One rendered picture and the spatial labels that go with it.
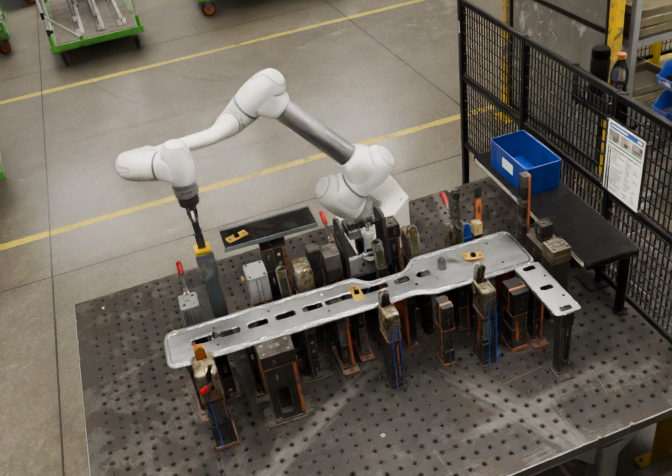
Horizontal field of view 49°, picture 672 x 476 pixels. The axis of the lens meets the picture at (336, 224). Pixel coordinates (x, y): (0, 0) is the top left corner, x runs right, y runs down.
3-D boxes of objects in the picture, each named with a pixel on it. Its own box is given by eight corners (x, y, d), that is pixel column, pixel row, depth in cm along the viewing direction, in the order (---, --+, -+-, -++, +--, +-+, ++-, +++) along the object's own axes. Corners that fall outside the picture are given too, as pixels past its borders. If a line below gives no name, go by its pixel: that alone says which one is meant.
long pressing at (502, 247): (169, 377, 246) (168, 374, 245) (162, 334, 264) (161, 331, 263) (537, 263, 271) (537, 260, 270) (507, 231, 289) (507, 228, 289)
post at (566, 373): (560, 382, 261) (564, 322, 244) (544, 362, 269) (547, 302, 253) (576, 376, 262) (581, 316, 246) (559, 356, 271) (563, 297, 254)
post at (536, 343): (534, 349, 275) (536, 290, 259) (519, 331, 284) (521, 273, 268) (549, 344, 276) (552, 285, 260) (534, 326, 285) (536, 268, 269)
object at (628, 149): (637, 216, 261) (647, 140, 244) (600, 187, 279) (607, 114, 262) (642, 215, 262) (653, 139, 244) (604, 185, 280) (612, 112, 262)
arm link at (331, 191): (340, 204, 351) (306, 184, 339) (366, 181, 343) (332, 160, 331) (345, 228, 340) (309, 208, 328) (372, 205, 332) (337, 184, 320)
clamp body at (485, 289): (481, 370, 270) (480, 298, 251) (466, 349, 280) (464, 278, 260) (503, 362, 272) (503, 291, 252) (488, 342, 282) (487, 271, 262)
